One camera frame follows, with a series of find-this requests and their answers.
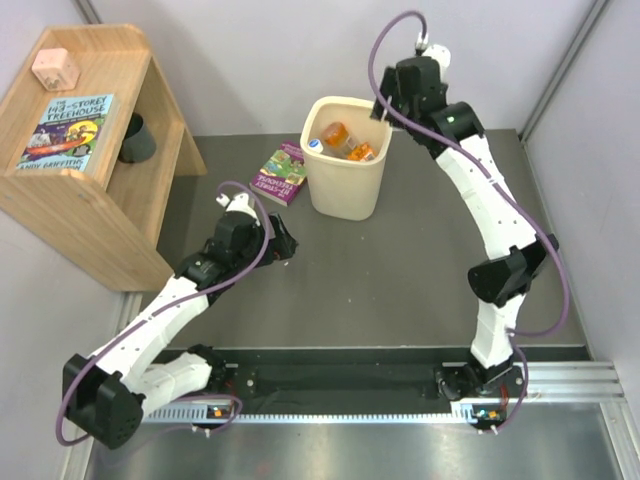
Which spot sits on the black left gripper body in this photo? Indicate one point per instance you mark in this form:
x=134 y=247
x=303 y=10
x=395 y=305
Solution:
x=278 y=248

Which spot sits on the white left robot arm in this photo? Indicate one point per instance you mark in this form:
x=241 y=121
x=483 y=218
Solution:
x=108 y=394

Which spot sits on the wooden shelf unit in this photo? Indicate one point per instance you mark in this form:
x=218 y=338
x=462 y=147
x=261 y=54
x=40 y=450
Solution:
x=107 y=222

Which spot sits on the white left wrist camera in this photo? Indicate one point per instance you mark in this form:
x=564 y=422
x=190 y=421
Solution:
x=240 y=203

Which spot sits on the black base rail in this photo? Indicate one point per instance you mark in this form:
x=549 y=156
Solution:
x=357 y=380

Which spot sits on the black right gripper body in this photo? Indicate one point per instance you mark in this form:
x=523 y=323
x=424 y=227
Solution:
x=389 y=90

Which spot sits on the purple Treehouse book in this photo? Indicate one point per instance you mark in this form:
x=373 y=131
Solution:
x=282 y=176

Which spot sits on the cream plastic bin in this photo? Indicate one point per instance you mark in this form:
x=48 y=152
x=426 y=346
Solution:
x=343 y=188

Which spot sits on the orange bottle white cap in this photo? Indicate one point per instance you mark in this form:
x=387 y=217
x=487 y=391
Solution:
x=339 y=140

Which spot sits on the pink cube block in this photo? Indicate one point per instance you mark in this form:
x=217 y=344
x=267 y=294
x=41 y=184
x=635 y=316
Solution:
x=56 y=69

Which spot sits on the aluminium corner post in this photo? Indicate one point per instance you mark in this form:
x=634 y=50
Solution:
x=594 y=15

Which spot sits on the dark grey cup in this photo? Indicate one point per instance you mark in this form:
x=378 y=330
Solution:
x=138 y=144

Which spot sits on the small orange bottle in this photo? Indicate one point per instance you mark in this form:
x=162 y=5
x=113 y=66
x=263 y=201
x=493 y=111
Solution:
x=362 y=153

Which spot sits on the blue Treehouse book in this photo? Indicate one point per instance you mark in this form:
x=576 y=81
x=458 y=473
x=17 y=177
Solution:
x=70 y=134

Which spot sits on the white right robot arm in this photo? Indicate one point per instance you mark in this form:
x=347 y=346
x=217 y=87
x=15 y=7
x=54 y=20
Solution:
x=515 y=252

